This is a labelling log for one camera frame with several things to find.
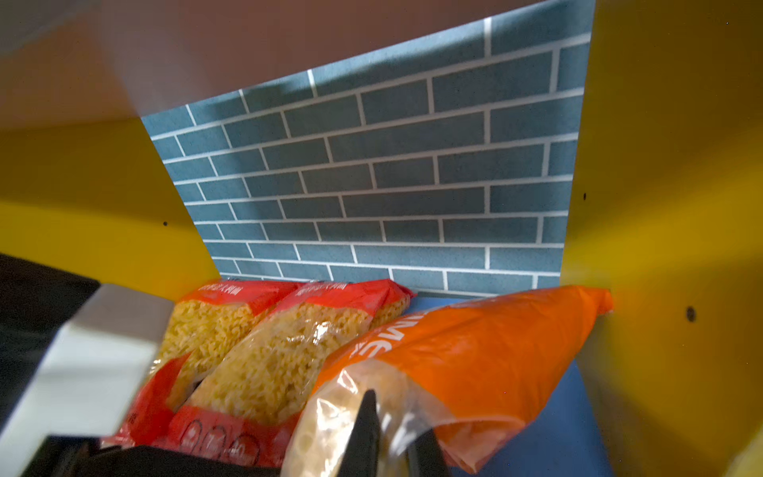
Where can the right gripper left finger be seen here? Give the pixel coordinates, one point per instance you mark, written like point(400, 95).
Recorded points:
point(363, 441)

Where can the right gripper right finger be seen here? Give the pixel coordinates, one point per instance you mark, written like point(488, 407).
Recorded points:
point(425, 457)

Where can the orange macaroni bag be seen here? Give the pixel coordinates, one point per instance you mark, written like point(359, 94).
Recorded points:
point(474, 374)

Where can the red fusilli bag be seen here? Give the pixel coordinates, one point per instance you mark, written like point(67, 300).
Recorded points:
point(246, 410)
point(203, 327)

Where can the yellow pink blue shelf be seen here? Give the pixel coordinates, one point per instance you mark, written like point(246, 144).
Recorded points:
point(461, 148)

